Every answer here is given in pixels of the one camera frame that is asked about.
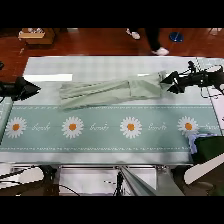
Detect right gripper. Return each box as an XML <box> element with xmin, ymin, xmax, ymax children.
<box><xmin>159</xmin><ymin>70</ymin><xmax>203</xmax><ymax>95</ymax></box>

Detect pale green garment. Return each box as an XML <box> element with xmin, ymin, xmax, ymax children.
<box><xmin>58</xmin><ymin>71</ymin><xmax>168</xmax><ymax>111</ymax></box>

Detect blue round disc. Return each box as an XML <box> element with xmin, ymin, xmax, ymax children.
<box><xmin>168</xmin><ymin>31</ymin><xmax>185</xmax><ymax>44</ymax></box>

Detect person's legs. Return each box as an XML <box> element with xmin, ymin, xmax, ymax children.
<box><xmin>125</xmin><ymin>28</ymin><xmax>171</xmax><ymax>56</ymax></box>

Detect light blue garment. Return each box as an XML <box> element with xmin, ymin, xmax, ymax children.
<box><xmin>187</xmin><ymin>132</ymin><xmax>210</xmax><ymax>155</ymax></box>

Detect dark green garment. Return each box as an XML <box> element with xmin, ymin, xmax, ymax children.
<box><xmin>193</xmin><ymin>134</ymin><xmax>224</xmax><ymax>165</ymax></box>

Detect brown box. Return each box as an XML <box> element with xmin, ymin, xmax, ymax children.
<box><xmin>17</xmin><ymin>28</ymin><xmax>56</xmax><ymax>46</ymax></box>

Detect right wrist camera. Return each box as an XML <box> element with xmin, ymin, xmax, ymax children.
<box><xmin>186</xmin><ymin>60</ymin><xmax>198</xmax><ymax>75</ymax></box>

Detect silver frame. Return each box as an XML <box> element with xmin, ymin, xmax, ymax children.
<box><xmin>0</xmin><ymin>161</ymin><xmax>195</xmax><ymax>197</ymax></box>

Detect black cable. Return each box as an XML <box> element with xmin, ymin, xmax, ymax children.
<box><xmin>49</xmin><ymin>182</ymin><xmax>81</xmax><ymax>197</ymax></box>

